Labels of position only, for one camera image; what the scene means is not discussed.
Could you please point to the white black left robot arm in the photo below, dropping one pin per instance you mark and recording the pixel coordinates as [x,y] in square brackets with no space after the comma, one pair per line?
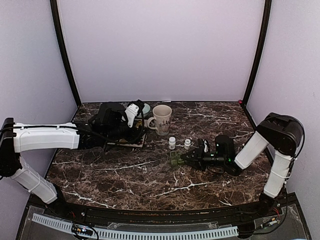
[113,125]

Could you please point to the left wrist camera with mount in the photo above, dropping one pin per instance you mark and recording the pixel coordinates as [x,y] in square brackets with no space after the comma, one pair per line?
[133,109]

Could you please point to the white pill bottle orange label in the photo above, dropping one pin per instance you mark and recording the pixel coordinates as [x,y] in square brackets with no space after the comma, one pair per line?
[172,143]

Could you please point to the small white pill bottle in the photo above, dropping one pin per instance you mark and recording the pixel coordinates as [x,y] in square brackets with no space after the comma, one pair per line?
[187,144]

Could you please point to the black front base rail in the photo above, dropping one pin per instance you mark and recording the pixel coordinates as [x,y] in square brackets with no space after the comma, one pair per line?
[97,216]

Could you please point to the green weekly pill organizer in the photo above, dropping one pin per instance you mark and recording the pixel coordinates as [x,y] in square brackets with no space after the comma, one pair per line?
[175,159]

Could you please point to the black frame post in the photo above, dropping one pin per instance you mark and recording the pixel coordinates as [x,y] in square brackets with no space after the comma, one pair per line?
[258,52]
[63,51]

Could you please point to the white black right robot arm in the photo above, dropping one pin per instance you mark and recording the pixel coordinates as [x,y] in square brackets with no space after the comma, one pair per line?
[283,134]

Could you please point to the white slotted cable duct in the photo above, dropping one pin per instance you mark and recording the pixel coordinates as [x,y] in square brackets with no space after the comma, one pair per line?
[119,231]

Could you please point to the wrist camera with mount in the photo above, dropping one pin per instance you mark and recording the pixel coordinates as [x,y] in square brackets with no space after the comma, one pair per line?
[133,109]
[203,145]

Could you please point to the floral square ceramic plate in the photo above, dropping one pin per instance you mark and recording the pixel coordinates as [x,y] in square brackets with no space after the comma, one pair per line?
[124,136]

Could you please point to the beige printed ceramic mug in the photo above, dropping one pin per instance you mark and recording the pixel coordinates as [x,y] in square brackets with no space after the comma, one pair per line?
[161,119]

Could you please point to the black left frame post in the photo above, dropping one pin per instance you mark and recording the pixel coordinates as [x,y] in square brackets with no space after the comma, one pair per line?
[63,51]

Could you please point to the celadon ceramic bowl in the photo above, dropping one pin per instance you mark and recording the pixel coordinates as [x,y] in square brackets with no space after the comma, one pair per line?
[146,111]

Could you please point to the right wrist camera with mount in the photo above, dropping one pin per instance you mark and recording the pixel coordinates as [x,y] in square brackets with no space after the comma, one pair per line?
[203,145]

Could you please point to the black right frame post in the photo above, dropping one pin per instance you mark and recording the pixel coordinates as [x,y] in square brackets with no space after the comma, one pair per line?
[258,52]

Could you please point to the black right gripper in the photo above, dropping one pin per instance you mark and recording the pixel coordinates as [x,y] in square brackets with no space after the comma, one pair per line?
[197,159]

